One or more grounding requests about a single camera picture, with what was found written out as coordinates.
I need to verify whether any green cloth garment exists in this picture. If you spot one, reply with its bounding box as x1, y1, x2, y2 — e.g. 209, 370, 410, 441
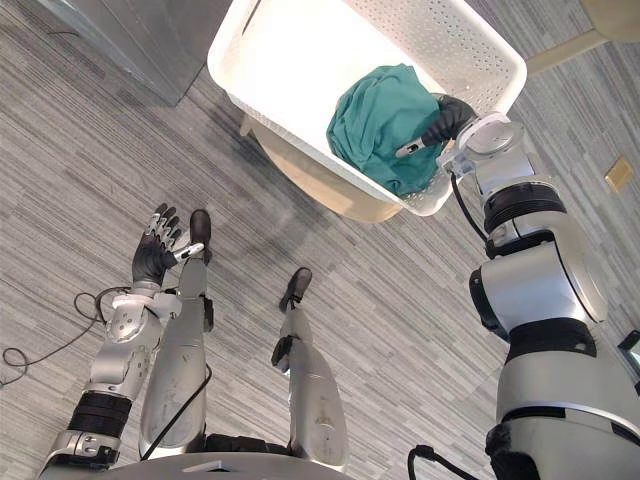
326, 63, 449, 197

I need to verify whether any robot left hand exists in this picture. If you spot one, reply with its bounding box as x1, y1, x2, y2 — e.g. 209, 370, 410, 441
130, 202, 206, 290

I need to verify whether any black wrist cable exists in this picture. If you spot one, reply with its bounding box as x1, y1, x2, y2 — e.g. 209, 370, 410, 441
449, 171, 495, 247

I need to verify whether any white perforated laundry basket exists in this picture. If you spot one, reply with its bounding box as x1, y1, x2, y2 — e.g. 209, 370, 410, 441
206, 0, 529, 218

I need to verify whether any robot right foot dark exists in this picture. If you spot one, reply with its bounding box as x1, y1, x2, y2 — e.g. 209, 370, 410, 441
278, 266, 314, 315

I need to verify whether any robot right leg silver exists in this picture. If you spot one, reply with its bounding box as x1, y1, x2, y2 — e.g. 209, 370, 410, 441
271, 304, 349, 474

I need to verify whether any robot torso dark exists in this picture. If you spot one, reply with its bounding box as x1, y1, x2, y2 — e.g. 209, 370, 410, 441
97, 432, 351, 480

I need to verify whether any beige wooden furniture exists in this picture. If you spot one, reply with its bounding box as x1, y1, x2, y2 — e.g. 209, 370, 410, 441
524, 0, 640, 77

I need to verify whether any beige wooden stool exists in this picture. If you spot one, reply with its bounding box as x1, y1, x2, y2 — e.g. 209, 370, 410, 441
238, 112, 404, 224

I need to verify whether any robot leg silver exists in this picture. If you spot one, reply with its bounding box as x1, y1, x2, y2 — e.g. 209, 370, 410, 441
138, 255, 217, 462
271, 304, 349, 474

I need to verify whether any black cable on floor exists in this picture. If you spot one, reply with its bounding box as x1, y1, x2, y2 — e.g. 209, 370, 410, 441
0, 286, 132, 389

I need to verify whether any black body cable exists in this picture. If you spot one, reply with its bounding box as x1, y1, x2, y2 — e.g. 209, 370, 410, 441
406, 444, 497, 480

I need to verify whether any black device with screen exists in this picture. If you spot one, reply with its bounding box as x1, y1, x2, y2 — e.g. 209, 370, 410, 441
616, 328, 640, 382

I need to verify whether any brass floor socket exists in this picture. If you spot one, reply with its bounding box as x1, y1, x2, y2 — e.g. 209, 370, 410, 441
603, 155, 633, 192

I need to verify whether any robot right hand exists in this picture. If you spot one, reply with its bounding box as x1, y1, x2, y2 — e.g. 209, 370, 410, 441
394, 95, 480, 160

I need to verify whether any robot left leg silver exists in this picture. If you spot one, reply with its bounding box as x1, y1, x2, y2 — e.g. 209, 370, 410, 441
138, 255, 217, 462

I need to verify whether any robot left foot dark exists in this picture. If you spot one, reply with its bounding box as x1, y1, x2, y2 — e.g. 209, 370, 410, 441
189, 209, 214, 266

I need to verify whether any robot foot dark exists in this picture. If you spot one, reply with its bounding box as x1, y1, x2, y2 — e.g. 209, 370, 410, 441
189, 209, 214, 266
278, 266, 314, 315

